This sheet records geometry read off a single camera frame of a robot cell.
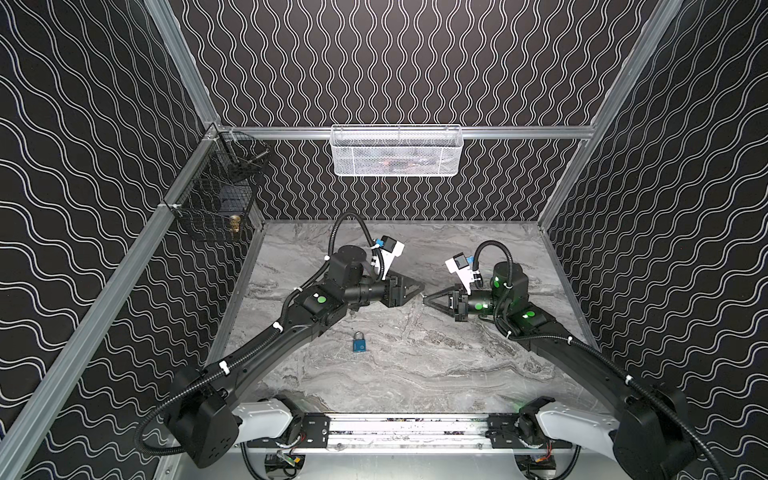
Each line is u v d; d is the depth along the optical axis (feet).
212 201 3.08
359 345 2.89
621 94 2.74
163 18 2.28
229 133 2.98
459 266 2.17
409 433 2.49
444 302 2.26
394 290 2.02
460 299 2.11
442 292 2.29
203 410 1.26
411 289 2.27
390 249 2.08
